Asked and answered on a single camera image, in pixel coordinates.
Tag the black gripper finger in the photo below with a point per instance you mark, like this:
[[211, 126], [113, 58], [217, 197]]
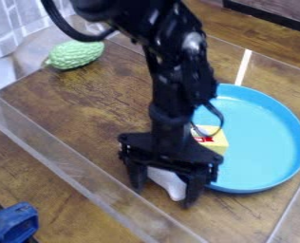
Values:
[[137, 172], [196, 182]]

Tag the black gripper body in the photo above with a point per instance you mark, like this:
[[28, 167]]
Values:
[[168, 147]]

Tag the white wooden fish toy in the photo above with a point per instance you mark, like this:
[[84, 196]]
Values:
[[171, 182]]

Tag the yellow butter block toy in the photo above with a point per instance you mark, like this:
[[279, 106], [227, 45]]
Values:
[[216, 143]]

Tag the blue round plastic tray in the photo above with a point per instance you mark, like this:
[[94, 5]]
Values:
[[263, 132]]

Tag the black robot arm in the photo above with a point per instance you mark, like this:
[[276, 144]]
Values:
[[168, 30]]

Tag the clear acrylic barrier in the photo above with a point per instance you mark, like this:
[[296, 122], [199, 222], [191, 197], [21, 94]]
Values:
[[133, 211]]

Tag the green bumpy gourd toy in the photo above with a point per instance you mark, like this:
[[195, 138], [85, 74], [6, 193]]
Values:
[[74, 54]]

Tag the white checkered cloth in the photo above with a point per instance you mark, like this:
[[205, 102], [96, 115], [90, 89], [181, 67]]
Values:
[[22, 18]]

